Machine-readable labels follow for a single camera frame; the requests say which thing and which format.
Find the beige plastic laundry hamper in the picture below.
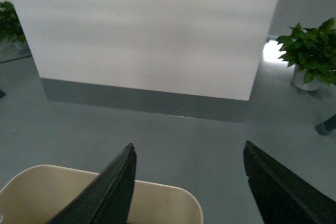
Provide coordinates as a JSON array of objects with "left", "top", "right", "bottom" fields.
[{"left": 1, "top": 165, "right": 204, "bottom": 223}]

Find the dark metal rack foot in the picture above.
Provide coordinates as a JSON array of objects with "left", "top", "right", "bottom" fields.
[{"left": 315, "top": 114, "right": 336, "bottom": 135}]

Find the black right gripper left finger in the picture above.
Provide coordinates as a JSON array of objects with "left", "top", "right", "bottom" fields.
[{"left": 48, "top": 143, "right": 137, "bottom": 223}]

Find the white plant pot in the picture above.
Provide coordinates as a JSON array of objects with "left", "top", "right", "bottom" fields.
[{"left": 291, "top": 65, "right": 321, "bottom": 91}]

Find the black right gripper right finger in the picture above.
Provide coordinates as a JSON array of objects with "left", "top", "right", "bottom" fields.
[{"left": 243, "top": 141, "right": 335, "bottom": 223}]

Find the green potted plant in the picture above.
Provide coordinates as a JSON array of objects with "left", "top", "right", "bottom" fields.
[
  {"left": 276, "top": 17, "right": 335, "bottom": 85},
  {"left": 1, "top": 1, "right": 26, "bottom": 43}
]

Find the green potted plant right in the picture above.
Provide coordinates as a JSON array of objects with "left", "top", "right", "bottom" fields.
[{"left": 276, "top": 17, "right": 335, "bottom": 85}]

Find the green potted plant left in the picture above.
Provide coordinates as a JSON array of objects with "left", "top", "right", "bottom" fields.
[{"left": 1, "top": 1, "right": 26, "bottom": 43}]

